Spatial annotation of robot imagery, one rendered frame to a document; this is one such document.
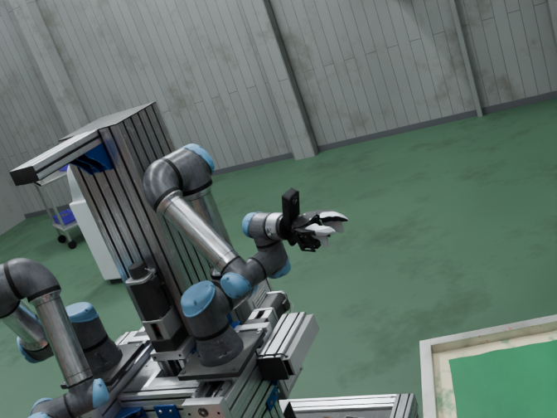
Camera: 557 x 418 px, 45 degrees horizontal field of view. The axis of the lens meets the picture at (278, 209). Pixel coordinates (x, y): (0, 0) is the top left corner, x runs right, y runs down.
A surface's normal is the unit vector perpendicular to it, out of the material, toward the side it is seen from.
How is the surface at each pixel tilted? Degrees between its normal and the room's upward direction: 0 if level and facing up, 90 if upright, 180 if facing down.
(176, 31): 90
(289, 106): 90
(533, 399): 0
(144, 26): 90
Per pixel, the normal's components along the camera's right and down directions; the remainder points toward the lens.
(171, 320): 0.88, -0.17
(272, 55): -0.33, 0.42
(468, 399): -0.33, -0.89
